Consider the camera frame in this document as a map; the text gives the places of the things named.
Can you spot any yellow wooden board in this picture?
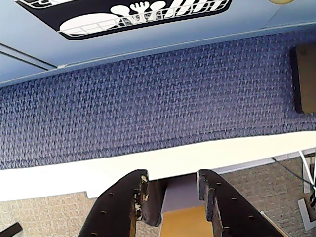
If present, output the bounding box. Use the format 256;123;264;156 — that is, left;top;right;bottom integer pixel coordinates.
158;206;215;237

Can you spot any white cable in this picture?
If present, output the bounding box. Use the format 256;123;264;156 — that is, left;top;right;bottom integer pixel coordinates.
298;150;316;196

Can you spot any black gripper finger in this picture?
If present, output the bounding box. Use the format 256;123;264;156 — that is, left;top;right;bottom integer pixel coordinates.
78;169;150;237
197;169;284;237

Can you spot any white angled bracket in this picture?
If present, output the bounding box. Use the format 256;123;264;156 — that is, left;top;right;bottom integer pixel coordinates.
297;197;316;231

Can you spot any blue toy kitchen cabinet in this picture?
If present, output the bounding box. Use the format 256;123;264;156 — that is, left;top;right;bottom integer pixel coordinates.
0;0;316;87

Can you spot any black cable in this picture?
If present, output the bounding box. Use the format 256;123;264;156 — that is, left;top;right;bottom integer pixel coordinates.
271;157;316;210

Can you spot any black white dish rack sticker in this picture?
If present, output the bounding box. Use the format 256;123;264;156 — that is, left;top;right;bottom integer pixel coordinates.
14;0;233;40

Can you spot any blue woven mat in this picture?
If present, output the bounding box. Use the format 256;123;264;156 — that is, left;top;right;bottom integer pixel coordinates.
0;31;316;171

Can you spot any black bar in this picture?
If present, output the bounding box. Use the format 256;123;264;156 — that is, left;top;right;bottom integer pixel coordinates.
0;222;23;237

